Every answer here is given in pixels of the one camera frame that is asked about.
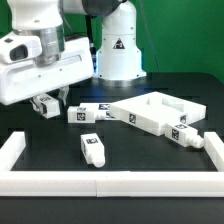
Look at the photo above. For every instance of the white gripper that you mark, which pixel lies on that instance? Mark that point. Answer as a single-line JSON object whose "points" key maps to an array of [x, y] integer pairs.
{"points": [[24, 79]]}

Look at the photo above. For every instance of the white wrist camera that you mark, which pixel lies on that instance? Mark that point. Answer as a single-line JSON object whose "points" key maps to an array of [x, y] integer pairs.
{"points": [[15, 48]]}

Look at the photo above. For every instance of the white square table top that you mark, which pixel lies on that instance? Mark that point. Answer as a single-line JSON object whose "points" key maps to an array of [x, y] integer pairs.
{"points": [[151, 112]]}

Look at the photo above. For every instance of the black camera pole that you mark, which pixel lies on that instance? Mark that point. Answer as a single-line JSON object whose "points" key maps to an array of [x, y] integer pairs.
{"points": [[89, 33]]}

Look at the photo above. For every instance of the white U-shaped fence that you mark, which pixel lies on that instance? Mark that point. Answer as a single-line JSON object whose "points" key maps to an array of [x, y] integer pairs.
{"points": [[100, 184]]}

